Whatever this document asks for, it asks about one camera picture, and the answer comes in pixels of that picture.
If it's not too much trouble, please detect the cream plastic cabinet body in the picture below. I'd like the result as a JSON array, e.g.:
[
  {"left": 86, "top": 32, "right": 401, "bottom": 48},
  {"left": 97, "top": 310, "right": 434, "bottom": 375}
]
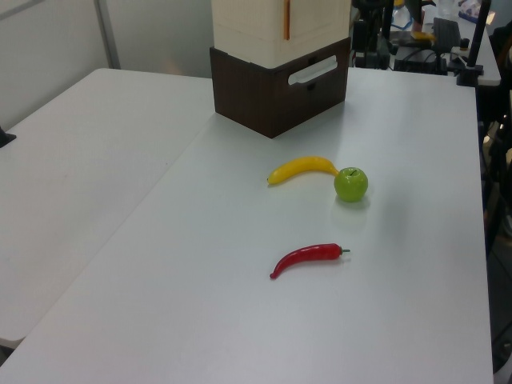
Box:
[{"left": 210, "top": 0, "right": 353, "bottom": 67}]

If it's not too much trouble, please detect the yellow toy banana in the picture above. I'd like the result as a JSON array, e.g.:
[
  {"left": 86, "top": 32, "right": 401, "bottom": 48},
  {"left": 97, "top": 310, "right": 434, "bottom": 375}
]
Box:
[{"left": 266, "top": 155, "right": 342, "bottom": 187}]

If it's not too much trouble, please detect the cream cabinet door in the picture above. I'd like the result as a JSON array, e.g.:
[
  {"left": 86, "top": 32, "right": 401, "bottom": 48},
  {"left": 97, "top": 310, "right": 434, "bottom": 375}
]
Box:
[{"left": 286, "top": 0, "right": 351, "bottom": 46}]

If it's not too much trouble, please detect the black tripod stand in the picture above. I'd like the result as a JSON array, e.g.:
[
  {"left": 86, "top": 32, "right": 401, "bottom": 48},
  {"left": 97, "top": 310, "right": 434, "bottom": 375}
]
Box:
[{"left": 351, "top": 0, "right": 396, "bottom": 70}]

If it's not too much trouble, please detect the red toy chili pepper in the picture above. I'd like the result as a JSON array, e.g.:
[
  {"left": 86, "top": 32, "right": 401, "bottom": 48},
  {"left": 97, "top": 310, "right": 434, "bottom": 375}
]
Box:
[{"left": 269, "top": 242, "right": 352, "bottom": 281}]

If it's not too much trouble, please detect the white drawer handle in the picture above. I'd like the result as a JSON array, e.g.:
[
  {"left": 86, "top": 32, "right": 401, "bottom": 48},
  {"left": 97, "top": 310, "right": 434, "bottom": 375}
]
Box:
[{"left": 287, "top": 54, "right": 338, "bottom": 86}]

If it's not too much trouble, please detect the black electronics box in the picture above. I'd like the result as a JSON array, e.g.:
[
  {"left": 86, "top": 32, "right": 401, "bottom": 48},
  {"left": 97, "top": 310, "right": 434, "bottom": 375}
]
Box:
[{"left": 394, "top": 46, "right": 448, "bottom": 75}]

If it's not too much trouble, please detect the dark brown wooden drawer box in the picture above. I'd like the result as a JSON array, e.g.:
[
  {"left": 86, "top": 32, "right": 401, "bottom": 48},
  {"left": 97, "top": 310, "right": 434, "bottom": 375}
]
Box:
[{"left": 209, "top": 36, "right": 353, "bottom": 140}]

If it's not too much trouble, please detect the green toy apple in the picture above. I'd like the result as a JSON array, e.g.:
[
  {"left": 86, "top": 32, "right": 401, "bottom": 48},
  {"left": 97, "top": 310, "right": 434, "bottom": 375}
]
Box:
[{"left": 334, "top": 166, "right": 370, "bottom": 203}]

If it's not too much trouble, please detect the black pole with clamp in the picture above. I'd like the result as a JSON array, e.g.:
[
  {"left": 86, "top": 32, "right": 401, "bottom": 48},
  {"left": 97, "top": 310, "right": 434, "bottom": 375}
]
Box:
[{"left": 456, "top": 0, "right": 493, "bottom": 87}]

